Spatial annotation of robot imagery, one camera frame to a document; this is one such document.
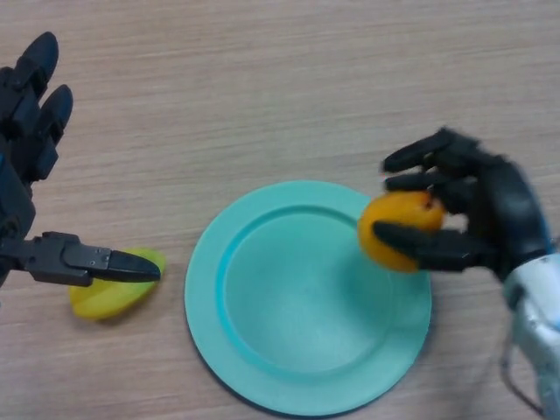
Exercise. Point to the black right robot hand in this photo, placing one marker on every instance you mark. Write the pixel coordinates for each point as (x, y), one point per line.
(503, 205)

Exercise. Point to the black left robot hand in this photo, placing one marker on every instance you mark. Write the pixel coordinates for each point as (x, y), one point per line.
(22, 140)

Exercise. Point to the yellow orange pear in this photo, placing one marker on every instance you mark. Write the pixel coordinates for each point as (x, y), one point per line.
(394, 210)

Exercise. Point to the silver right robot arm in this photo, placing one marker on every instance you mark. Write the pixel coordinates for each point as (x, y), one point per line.
(538, 306)

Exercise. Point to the teal round plate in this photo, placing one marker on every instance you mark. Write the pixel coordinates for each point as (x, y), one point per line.
(306, 315)

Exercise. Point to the yellow green starfruit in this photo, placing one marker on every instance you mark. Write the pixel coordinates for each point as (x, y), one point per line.
(107, 302)

